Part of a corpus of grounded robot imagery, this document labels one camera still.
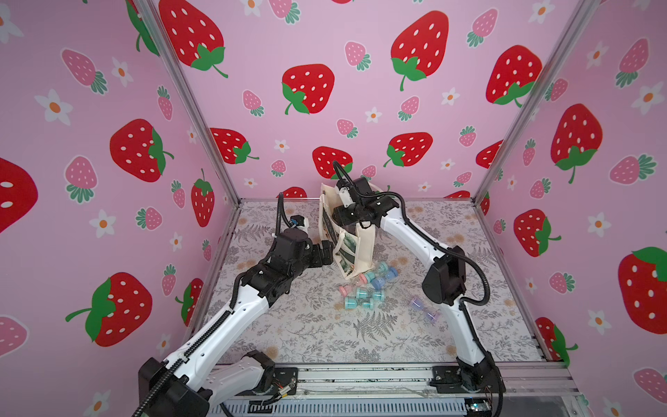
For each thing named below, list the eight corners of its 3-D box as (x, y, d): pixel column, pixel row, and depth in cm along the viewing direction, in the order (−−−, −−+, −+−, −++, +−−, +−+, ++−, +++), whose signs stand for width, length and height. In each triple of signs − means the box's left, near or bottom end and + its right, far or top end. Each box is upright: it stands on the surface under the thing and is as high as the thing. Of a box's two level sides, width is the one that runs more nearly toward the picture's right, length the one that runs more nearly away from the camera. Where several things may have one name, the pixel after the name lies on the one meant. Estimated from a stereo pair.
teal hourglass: (344, 309, 88) (344, 307, 86) (344, 299, 91) (344, 296, 89) (373, 309, 88) (374, 307, 86) (372, 299, 91) (373, 296, 89)
